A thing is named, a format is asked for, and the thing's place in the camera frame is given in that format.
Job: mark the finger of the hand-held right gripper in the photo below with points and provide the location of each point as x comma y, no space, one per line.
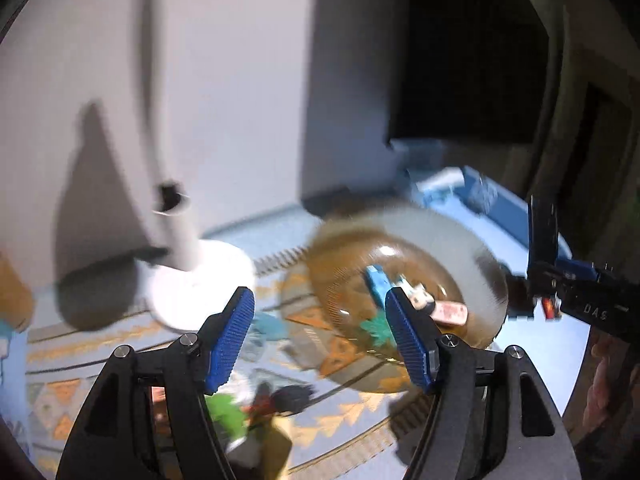
544,230
519,295

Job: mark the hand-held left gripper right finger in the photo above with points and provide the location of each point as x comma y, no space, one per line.
410,340

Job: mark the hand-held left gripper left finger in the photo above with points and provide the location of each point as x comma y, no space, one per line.
229,342

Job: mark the black-haired red-clothed figurine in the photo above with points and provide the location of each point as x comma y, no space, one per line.
290,399

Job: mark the amber ribbed glass bowl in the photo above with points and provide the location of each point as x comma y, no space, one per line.
450,240

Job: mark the person's right hand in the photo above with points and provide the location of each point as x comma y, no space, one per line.
602,385

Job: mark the green toy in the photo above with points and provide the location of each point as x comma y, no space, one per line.
227,412
376,332

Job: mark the light blue crystal toy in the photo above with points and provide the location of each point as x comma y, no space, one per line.
267,335

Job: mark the pink eraser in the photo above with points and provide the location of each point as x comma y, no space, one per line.
450,313

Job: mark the blue box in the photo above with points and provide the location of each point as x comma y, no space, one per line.
487,205

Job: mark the blue toy block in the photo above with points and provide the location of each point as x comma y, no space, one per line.
377,282

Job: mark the white lamp stand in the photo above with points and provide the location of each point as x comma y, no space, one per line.
200,280

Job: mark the patterned blue woven mat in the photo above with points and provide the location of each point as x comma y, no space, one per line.
325,410

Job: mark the dark monitor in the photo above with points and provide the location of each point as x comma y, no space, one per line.
465,60

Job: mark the woven brown pen holder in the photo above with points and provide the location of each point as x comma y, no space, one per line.
12,290

